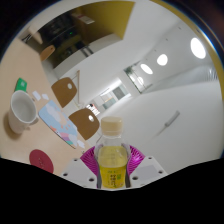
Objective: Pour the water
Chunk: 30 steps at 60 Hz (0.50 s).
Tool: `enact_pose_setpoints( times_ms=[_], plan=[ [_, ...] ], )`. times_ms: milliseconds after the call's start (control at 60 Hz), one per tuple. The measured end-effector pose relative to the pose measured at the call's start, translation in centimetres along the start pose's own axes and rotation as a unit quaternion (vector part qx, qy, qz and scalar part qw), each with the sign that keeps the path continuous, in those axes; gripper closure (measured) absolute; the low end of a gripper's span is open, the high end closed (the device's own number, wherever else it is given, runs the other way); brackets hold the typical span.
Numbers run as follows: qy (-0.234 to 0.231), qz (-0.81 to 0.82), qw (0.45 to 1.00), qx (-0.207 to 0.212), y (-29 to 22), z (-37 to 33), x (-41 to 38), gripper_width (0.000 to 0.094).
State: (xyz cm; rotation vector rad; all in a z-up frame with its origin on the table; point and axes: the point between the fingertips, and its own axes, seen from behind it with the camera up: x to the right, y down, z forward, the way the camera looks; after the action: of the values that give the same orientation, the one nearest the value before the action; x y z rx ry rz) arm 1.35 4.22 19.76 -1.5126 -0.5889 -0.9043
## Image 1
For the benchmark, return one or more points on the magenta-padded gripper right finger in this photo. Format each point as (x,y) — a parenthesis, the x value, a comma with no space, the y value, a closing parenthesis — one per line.
(148,170)

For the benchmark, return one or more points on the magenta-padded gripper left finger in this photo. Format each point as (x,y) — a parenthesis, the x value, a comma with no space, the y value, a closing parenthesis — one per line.
(78,171)

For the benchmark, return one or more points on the yellow drink bottle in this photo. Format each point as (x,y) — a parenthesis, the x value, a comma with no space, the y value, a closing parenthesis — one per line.
(112,160)

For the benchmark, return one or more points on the small white card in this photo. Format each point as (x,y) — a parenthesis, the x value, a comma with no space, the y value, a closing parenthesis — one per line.
(36,95)
(81,144)
(45,97)

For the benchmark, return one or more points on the flat round red coaster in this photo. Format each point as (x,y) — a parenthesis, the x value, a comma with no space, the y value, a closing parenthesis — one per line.
(40,160)

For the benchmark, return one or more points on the brown chair with oval cutout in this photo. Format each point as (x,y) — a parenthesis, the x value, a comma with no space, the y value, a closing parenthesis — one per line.
(83,125)
(63,92)

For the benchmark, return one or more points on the blue cloud-print mouse pad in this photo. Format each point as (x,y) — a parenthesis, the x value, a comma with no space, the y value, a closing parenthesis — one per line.
(58,123)

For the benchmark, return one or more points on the white ceramic mug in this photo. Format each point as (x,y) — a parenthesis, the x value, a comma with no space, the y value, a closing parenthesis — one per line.
(21,111)

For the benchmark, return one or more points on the wooden stair handrail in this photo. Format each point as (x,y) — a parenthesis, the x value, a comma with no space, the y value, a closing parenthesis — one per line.
(78,86)

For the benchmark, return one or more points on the green potted plant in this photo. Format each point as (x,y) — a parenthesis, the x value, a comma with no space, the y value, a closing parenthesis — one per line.
(130,70)

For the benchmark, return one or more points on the green card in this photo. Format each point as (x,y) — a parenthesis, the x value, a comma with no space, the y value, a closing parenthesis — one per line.
(21,85)

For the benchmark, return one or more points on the brown wooden chair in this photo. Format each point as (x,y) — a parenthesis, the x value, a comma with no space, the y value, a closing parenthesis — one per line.
(47,52)

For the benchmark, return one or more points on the group of oval ceiling lights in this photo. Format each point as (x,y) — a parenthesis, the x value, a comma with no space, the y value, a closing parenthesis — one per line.
(197,48)

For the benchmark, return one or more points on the dark shop shelf unit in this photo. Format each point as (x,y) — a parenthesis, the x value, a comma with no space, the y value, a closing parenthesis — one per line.
(61,36)

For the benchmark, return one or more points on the small beige side table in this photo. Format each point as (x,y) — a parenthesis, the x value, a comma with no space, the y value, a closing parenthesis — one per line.
(35,36)

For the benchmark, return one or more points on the white hanging sign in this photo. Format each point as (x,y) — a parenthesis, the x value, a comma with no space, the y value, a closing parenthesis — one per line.
(87,19)

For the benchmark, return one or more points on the grey wall-mounted bar fixture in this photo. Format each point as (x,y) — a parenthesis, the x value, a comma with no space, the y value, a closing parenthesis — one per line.
(172,118)

